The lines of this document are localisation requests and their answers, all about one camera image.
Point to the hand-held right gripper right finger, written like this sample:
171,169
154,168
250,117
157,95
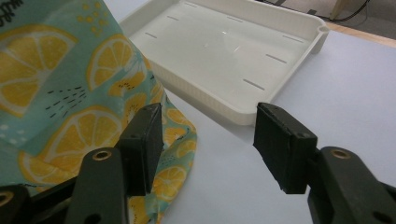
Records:
283,149

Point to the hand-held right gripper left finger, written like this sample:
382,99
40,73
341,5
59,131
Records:
140,149

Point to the lemon-print cloth bag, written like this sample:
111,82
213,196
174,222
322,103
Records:
62,77

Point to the white plastic tray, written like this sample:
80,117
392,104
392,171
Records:
218,46

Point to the light wooden cabinet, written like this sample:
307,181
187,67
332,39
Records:
339,8

